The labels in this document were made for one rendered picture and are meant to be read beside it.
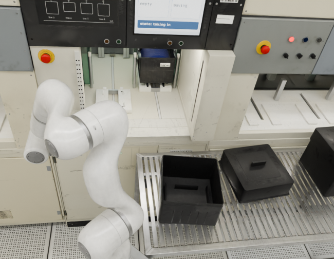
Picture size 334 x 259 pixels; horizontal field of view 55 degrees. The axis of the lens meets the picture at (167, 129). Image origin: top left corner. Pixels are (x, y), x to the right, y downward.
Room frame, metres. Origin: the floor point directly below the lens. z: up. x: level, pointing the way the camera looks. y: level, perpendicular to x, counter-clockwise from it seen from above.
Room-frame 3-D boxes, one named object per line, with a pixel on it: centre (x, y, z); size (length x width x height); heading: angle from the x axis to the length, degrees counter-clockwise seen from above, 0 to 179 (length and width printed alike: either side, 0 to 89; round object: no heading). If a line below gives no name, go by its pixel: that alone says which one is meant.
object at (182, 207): (0.96, -0.14, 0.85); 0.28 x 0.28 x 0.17; 5
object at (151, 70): (1.79, 0.13, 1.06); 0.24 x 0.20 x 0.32; 103
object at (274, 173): (1.17, -0.50, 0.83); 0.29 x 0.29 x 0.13; 20
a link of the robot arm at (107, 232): (0.52, 0.15, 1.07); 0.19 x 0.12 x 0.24; 143
